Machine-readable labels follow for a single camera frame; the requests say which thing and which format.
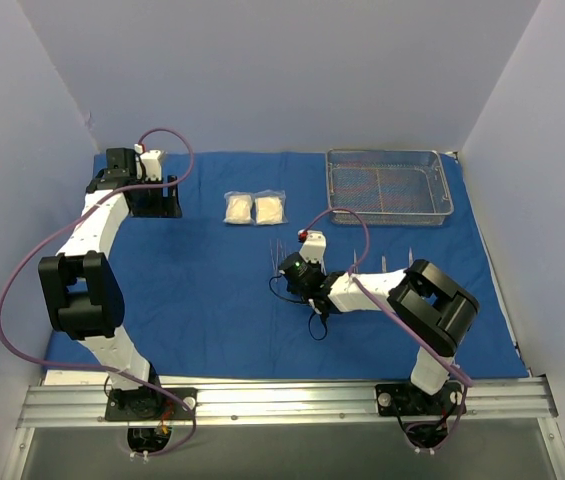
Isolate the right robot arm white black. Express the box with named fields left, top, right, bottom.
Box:
left=278, top=253, right=480, bottom=413

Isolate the steel scalpel handle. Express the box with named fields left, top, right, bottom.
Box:
left=269, top=239, right=280, bottom=274

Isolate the black thin cable right wrist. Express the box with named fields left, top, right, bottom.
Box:
left=267, top=273, right=333, bottom=342

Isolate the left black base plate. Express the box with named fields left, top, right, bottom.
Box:
left=104, top=387, right=199, bottom=422

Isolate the metal mesh instrument tray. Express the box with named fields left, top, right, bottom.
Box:
left=325, top=149, right=454, bottom=227

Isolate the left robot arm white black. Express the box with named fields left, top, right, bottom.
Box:
left=38, top=146, right=182, bottom=420

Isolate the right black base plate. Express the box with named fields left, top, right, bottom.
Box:
left=375, top=381, right=466, bottom=417

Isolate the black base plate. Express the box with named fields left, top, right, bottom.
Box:
left=104, top=387, right=199, bottom=422
left=375, top=381, right=466, bottom=417

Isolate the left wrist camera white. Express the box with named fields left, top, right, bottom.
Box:
left=134, top=144, right=167, bottom=182

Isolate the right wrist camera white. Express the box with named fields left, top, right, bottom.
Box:
left=298, top=230, right=327, bottom=268

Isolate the blue surgical drape cloth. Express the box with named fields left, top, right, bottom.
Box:
left=41, top=149, right=530, bottom=380

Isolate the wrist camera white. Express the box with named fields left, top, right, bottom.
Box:
left=298, top=230, right=327, bottom=268
left=134, top=144, right=167, bottom=182

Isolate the aluminium front rail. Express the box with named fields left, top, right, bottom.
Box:
left=17, top=370, right=557, bottom=428

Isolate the white gauze pack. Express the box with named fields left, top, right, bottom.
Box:
left=254, top=190, right=286, bottom=226
left=224, top=191, right=254, bottom=225

